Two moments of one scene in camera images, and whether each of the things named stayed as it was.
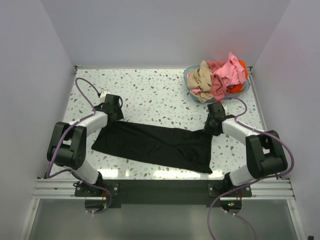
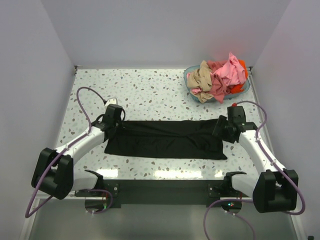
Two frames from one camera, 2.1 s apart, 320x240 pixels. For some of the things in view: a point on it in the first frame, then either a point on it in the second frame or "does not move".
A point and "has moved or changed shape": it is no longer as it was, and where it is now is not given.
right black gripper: [207, 129] -> [218, 131]
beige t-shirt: [201, 78] does not move
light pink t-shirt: [196, 90] does not move
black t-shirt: [171, 146] has moved or changed shape
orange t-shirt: [239, 88] does not move
